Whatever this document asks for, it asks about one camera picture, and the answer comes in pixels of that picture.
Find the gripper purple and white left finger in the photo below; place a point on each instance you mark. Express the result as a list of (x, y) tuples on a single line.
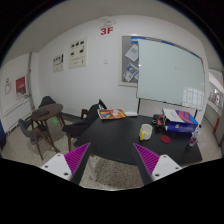
[(70, 166)]

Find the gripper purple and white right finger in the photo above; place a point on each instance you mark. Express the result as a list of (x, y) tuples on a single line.
[(156, 166)]

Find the clear plastic water bottle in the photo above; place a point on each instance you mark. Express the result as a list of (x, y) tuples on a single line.
[(195, 136)]

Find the red round coaster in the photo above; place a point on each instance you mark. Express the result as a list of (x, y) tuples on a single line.
[(165, 139)]

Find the grey chair front left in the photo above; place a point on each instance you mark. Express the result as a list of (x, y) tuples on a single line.
[(36, 134)]

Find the black items beside box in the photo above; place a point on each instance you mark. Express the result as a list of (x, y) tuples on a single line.
[(159, 121)]

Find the blue and white box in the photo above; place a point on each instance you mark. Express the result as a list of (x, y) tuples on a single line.
[(179, 121)]

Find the dark chair at black table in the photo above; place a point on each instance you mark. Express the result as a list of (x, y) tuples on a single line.
[(75, 130)]

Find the round brown wooden table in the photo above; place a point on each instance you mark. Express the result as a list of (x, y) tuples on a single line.
[(43, 114)]

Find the white book on table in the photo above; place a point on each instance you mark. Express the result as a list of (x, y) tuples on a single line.
[(131, 114)]

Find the colourful book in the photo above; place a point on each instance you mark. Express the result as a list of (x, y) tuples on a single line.
[(106, 114)]

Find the grey chair behind round table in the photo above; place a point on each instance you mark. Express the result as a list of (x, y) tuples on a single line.
[(46, 101)]

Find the large whiteboard on stand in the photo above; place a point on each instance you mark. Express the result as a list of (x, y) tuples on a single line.
[(170, 74)]

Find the grey notice board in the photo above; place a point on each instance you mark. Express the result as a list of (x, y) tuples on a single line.
[(128, 61)]

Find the white mug yellow handle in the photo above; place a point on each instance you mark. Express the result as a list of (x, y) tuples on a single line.
[(145, 132)]

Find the red wall poster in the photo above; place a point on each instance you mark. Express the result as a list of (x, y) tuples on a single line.
[(20, 86)]

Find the small white wall poster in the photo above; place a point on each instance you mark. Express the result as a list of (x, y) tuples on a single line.
[(58, 63)]

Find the large white wall poster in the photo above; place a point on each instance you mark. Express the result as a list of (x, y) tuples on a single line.
[(78, 53)]

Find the red 3F wall sign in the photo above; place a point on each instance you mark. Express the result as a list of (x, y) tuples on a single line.
[(106, 31)]

